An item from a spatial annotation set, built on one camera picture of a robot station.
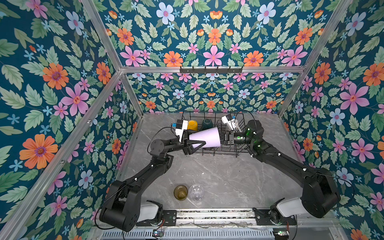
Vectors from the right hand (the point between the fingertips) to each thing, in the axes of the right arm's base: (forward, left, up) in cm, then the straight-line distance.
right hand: (212, 139), depth 67 cm
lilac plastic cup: (-3, +1, +5) cm, 6 cm away
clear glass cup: (-14, +8, -31) cm, 35 cm away
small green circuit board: (-32, +26, -32) cm, 53 cm away
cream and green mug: (+26, +2, -19) cm, 32 cm away
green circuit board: (-32, -33, -32) cm, 56 cm away
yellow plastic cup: (+25, +11, -19) cm, 34 cm away
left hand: (-4, +3, +4) cm, 7 cm away
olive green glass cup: (-14, +17, -31) cm, 38 cm away
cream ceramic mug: (+26, -16, -18) cm, 36 cm away
